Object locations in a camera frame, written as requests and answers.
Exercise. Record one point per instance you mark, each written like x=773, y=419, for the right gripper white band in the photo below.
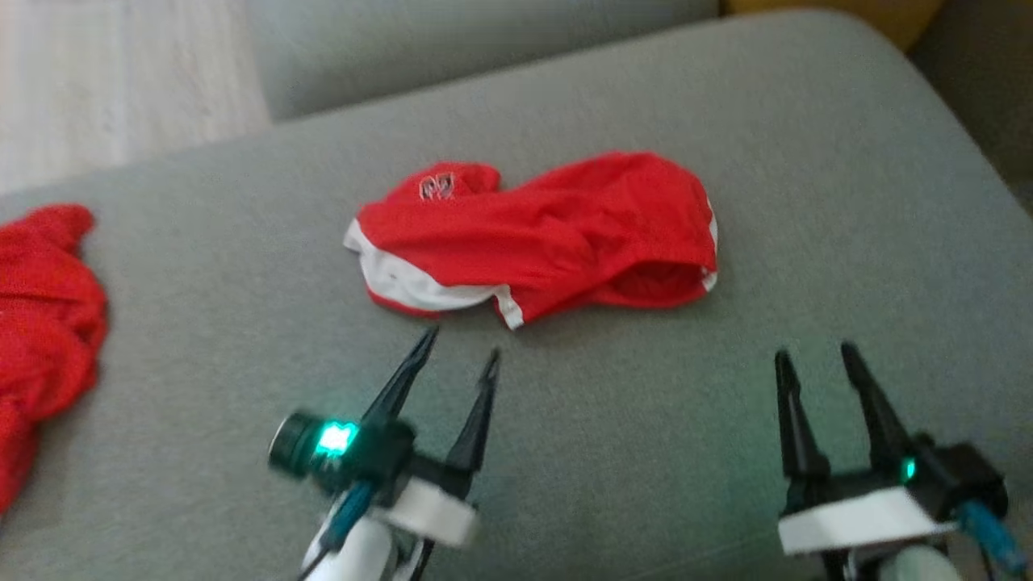
x=855, y=520

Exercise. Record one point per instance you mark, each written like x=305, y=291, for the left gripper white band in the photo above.
x=428, y=504

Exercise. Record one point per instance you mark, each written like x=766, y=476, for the red shorts with white trim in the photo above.
x=565, y=234

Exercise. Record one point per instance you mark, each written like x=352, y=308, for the red jersey with number 23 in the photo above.
x=40, y=323

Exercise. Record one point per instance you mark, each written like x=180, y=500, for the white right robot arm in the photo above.
x=920, y=566

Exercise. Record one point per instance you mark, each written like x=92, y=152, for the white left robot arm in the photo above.
x=363, y=558

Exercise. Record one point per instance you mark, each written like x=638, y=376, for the large grey sofa seat cushion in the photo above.
x=646, y=403

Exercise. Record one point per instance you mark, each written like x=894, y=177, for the small grey sofa seat cushion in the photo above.
x=444, y=48

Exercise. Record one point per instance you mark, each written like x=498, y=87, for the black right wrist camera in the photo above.
x=964, y=476

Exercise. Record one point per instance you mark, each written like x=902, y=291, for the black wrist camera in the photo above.
x=964, y=476
x=311, y=444

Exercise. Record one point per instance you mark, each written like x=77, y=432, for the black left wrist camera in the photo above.
x=311, y=444

